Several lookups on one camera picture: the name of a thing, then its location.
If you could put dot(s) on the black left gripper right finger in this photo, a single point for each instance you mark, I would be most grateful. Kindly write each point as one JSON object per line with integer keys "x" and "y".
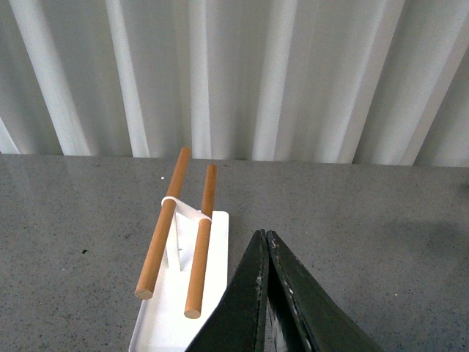
{"x": 303, "y": 316}

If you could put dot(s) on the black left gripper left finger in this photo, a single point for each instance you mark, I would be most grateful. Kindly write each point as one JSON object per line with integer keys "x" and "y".
{"x": 238, "y": 322}

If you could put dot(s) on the near wooden rack rod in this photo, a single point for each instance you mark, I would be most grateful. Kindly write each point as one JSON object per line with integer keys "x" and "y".
{"x": 193, "y": 305}

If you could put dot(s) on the wooden rack rod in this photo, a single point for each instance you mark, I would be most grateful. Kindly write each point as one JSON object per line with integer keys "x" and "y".
{"x": 149, "y": 273}
{"x": 193, "y": 305}

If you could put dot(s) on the white metal rack stand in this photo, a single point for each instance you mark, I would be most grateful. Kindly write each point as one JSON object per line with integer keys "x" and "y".
{"x": 161, "y": 324}

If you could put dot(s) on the far wooden rack rod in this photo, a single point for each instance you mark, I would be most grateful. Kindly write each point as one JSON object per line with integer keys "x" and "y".
{"x": 149, "y": 273}

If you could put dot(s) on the white pleated curtain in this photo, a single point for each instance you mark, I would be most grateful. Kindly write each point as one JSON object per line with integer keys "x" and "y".
{"x": 365, "y": 82}

